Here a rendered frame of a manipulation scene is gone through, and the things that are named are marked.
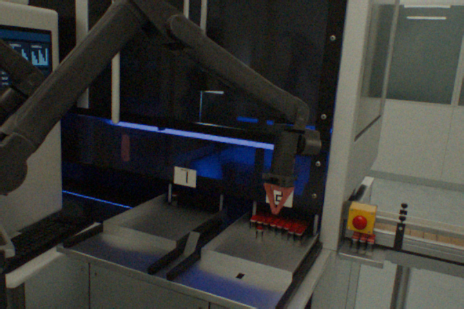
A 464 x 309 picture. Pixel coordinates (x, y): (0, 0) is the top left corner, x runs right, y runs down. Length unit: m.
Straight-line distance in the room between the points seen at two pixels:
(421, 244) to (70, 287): 1.39
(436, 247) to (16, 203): 1.34
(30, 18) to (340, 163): 1.08
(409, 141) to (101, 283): 4.70
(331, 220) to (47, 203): 1.02
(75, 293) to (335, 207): 1.18
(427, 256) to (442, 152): 4.52
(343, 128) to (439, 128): 4.65
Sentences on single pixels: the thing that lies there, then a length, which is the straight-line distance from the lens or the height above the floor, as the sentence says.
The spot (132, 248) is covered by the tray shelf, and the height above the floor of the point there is 0.88.
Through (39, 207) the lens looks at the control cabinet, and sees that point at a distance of 1.68.
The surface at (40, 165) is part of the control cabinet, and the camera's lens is 1.64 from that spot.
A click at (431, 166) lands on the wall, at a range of 5.93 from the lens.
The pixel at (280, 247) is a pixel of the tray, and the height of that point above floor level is 0.88.
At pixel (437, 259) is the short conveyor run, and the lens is 1.43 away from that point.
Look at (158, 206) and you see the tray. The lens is 1.57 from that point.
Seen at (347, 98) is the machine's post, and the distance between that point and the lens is 1.23.
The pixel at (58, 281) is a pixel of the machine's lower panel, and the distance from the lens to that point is 2.03.
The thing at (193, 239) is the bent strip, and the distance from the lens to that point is 1.22.
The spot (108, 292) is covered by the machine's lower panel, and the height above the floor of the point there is 0.48.
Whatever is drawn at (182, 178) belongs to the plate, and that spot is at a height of 1.01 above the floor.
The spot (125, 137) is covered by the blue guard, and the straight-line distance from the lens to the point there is 1.57.
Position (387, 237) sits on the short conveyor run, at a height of 0.92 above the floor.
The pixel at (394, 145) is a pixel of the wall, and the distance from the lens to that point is 5.89.
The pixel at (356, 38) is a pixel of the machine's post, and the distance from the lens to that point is 1.23.
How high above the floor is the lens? 1.43
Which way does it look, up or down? 13 degrees down
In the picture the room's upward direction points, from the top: 4 degrees clockwise
